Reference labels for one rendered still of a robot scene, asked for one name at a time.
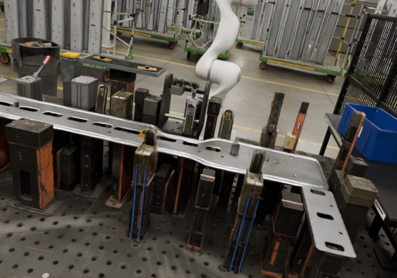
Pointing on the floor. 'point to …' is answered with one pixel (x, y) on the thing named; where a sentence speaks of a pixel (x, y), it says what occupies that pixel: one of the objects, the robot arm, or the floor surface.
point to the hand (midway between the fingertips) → (202, 12)
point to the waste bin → (32, 47)
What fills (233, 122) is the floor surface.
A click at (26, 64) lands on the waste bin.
